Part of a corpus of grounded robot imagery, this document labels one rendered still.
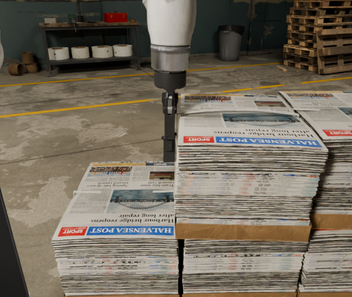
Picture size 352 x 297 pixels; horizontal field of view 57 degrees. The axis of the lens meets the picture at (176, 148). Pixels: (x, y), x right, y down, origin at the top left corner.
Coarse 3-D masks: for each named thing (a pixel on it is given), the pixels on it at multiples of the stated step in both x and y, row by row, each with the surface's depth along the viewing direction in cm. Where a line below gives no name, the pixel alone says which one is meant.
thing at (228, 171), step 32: (192, 128) 67; (224, 128) 68; (256, 128) 68; (288, 128) 68; (192, 160) 62; (224, 160) 61; (256, 160) 61; (288, 160) 61; (320, 160) 61; (192, 192) 66; (224, 192) 65; (256, 192) 65; (288, 192) 65; (224, 224) 69; (256, 224) 68; (288, 224) 68
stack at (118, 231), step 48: (96, 192) 89; (144, 192) 88; (96, 240) 72; (144, 240) 72; (192, 240) 73; (240, 240) 73; (336, 240) 74; (96, 288) 79; (144, 288) 79; (192, 288) 79; (240, 288) 79; (288, 288) 79; (336, 288) 80
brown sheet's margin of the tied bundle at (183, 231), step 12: (180, 228) 69; (192, 228) 69; (204, 228) 68; (216, 228) 68; (228, 228) 68; (240, 228) 68; (252, 228) 68; (264, 228) 68; (276, 228) 68; (288, 228) 68; (300, 228) 68; (264, 240) 69; (276, 240) 69; (288, 240) 69; (300, 240) 69
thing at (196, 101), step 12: (192, 96) 90; (204, 96) 90; (216, 96) 90; (228, 96) 90; (240, 96) 90; (252, 96) 91; (264, 96) 91; (276, 96) 92; (180, 108) 81; (192, 108) 81; (204, 108) 81; (264, 108) 81; (276, 108) 81; (288, 108) 81
